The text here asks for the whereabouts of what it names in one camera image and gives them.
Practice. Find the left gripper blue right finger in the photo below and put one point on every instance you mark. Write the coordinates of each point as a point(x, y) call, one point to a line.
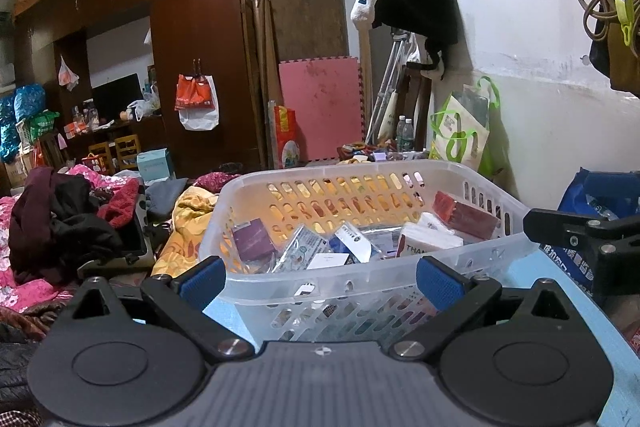
point(459, 302)

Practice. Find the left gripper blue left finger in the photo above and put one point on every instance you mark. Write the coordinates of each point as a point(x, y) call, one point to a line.
point(179, 304)

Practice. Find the purple box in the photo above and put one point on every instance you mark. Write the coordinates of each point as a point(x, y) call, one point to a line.
point(252, 241)

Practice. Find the patterned box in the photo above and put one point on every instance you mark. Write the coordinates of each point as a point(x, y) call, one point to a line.
point(300, 249)

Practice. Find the blue non-woven shopping bag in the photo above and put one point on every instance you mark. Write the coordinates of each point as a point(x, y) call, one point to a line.
point(597, 194)

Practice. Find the white pink long box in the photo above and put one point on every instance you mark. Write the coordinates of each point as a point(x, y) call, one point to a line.
point(417, 240)

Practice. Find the yellow orange floral blanket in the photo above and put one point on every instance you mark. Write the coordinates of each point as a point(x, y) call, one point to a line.
point(190, 218)

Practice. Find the white blue small box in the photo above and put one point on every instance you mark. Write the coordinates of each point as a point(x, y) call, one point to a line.
point(347, 239)

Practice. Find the clear plastic perforated basket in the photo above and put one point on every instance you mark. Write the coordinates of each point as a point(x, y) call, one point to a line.
point(329, 253)

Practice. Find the teal box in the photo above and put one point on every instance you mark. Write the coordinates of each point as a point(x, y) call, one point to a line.
point(154, 165)

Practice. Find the pink floral bedding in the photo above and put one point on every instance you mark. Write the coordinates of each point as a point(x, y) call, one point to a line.
point(20, 291)

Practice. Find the green and white tote bag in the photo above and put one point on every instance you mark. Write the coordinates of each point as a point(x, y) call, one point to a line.
point(461, 128)

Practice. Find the hanging brown bag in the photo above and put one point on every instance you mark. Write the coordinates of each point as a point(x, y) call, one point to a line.
point(620, 56)

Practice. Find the orange and white hanging bag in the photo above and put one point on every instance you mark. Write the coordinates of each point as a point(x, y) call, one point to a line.
point(196, 103)

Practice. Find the pink foam mat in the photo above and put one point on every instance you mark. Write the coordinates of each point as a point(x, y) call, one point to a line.
point(325, 94)

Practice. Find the metal crutches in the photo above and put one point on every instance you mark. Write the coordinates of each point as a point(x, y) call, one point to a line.
point(382, 124)

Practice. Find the dark red wooden wardrobe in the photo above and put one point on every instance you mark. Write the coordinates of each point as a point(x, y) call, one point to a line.
point(211, 37)

